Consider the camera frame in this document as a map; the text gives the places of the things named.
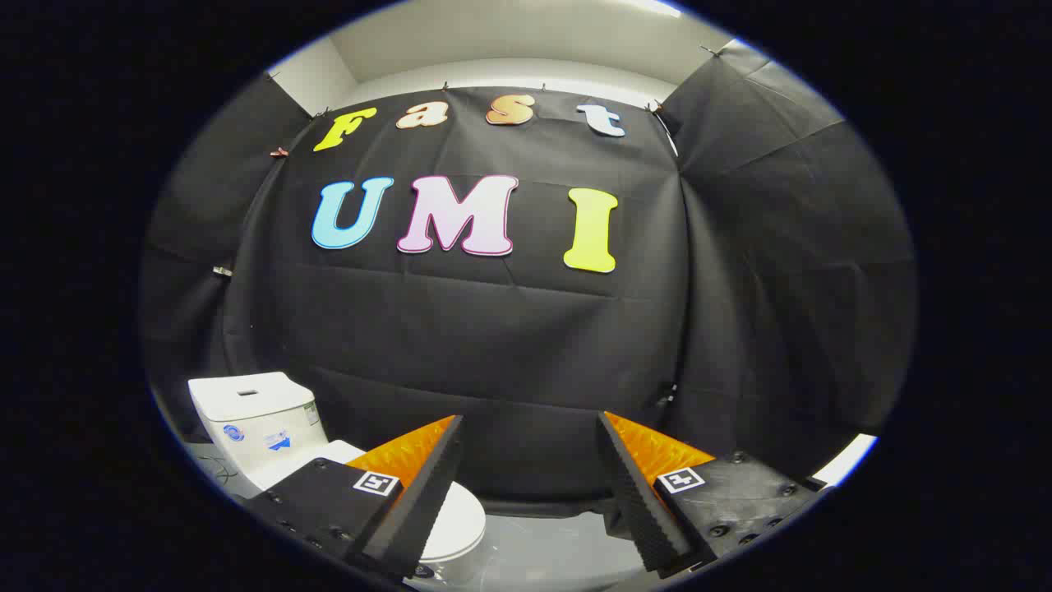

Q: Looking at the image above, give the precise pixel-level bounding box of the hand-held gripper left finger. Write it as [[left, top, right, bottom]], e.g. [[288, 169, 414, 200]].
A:
[[245, 415, 464, 582]]

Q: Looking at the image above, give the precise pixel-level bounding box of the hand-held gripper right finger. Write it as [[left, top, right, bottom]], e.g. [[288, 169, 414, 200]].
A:
[[597, 410, 828, 575]]

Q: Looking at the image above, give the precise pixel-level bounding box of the white toilet body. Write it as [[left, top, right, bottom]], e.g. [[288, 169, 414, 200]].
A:
[[187, 372, 487, 589]]

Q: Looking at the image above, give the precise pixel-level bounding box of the black backdrop cloth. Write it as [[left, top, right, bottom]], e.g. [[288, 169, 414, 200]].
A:
[[140, 37, 917, 519]]

